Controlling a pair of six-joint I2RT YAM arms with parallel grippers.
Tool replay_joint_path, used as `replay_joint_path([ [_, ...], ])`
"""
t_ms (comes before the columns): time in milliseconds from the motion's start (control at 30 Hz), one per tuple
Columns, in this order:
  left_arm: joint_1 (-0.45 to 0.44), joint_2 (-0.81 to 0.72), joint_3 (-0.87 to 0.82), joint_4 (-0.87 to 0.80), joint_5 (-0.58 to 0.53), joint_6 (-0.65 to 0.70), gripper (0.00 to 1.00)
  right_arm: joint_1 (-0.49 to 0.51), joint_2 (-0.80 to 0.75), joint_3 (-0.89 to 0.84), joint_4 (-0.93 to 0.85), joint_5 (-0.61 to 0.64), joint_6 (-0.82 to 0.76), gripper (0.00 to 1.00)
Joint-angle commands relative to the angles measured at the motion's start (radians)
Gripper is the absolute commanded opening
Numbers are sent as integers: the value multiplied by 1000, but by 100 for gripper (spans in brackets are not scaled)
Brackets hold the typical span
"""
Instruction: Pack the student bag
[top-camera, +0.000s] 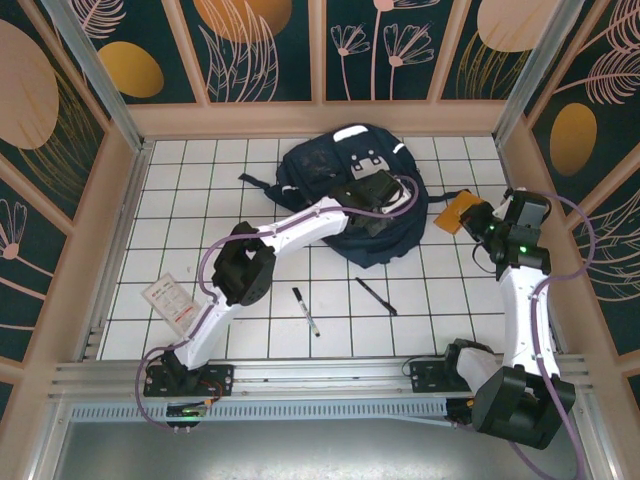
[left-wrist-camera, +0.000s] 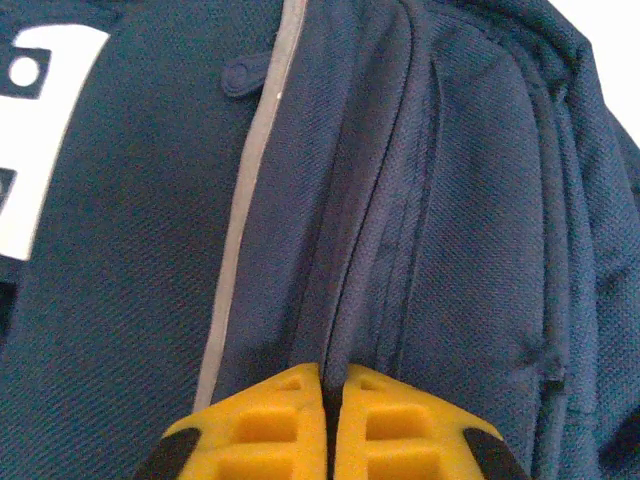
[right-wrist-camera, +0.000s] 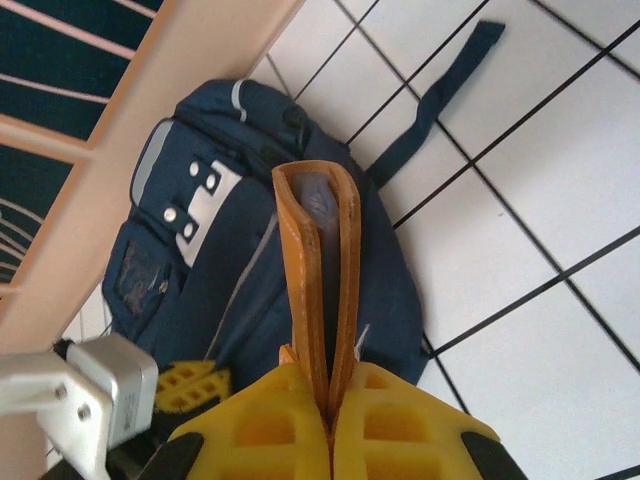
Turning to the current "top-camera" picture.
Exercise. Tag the clear packet with red label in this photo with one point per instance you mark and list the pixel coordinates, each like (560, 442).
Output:
(167, 300)

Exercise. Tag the aluminium corner post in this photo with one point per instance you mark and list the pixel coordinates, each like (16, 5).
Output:
(99, 70)
(530, 70)

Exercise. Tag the wall panel with pink flowers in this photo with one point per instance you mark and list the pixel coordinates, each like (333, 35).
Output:
(365, 80)

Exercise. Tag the wall panel, yellow oval, ferns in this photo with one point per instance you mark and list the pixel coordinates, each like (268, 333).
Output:
(615, 125)

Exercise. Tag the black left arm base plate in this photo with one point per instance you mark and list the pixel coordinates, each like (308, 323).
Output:
(220, 375)

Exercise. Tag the wall panel with fern lines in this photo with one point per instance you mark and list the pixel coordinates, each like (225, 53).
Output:
(615, 275)

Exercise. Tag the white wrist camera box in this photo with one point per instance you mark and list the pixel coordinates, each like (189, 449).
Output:
(395, 206)
(505, 205)

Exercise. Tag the wall panel, large pale circle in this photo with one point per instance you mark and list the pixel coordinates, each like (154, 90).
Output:
(30, 110)

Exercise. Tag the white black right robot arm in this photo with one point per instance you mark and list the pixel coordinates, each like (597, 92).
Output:
(525, 310)

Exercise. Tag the small green-lit circuit board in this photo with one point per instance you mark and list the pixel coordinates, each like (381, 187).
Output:
(187, 412)
(460, 407)

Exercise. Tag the white marker with black cap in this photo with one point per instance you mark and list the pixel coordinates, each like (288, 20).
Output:
(306, 311)

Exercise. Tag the brown leather card holder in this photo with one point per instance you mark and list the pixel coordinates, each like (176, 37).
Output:
(452, 215)

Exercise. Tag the wall panel with yellow oval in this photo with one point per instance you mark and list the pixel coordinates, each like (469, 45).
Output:
(170, 60)

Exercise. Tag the long aluminium mounting rail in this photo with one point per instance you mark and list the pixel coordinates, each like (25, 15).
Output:
(320, 372)

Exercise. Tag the wall panel, pale circle, stems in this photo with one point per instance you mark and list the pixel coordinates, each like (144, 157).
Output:
(465, 75)

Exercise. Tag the brushed metal sheet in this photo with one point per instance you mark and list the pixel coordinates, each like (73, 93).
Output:
(320, 450)

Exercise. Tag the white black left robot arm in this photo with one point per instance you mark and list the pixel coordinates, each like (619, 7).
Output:
(300, 225)

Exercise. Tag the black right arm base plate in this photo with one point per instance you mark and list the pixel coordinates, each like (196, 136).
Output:
(425, 375)

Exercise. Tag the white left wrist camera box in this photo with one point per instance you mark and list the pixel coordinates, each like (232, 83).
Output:
(395, 206)

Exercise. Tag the black pen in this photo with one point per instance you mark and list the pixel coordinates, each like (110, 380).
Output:
(376, 296)

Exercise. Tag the wall panel, orange circle, leaves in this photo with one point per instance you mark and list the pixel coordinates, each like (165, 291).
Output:
(295, 60)

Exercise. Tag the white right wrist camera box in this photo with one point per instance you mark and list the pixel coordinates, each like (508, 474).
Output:
(505, 205)

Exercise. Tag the navy blue backpack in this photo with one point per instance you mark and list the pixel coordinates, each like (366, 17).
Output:
(320, 165)

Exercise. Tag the wall panel, single pink flower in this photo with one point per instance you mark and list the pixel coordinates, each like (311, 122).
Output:
(30, 260)

